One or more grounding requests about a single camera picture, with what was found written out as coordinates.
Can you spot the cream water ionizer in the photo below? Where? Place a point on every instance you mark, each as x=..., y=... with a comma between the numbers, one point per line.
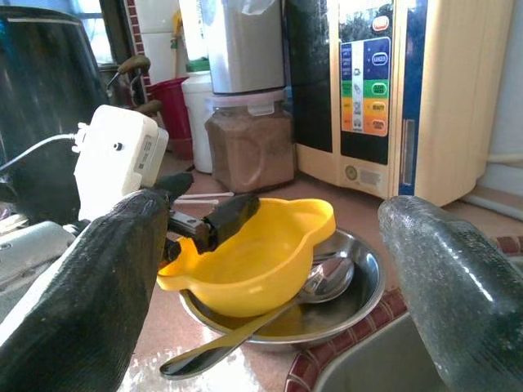
x=449, y=102

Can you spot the clear jar brown powder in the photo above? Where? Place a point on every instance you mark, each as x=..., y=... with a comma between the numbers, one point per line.
x=249, y=151

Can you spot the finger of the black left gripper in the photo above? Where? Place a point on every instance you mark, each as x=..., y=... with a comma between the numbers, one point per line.
x=175, y=183
x=235, y=214

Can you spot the steel kitchen sink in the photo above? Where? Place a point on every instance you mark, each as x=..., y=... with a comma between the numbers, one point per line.
x=367, y=367

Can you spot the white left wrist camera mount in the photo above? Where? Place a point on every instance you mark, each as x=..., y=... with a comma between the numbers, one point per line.
x=118, y=163

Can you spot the yellow plastic bowl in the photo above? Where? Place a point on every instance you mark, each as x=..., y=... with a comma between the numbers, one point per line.
x=253, y=277

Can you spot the white container green lid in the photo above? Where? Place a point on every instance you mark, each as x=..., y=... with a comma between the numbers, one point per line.
x=196, y=122

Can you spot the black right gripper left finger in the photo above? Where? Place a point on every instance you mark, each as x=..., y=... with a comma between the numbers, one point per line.
x=81, y=310

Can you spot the silver metal canister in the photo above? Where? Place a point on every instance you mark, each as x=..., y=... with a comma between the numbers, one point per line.
x=245, y=53

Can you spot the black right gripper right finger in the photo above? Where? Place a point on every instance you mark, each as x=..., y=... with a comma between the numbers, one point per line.
x=461, y=306

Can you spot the red plastic container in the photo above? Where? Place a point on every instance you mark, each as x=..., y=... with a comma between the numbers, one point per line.
x=171, y=106

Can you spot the steel bowl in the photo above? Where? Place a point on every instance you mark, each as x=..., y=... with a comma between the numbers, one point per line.
x=347, y=302

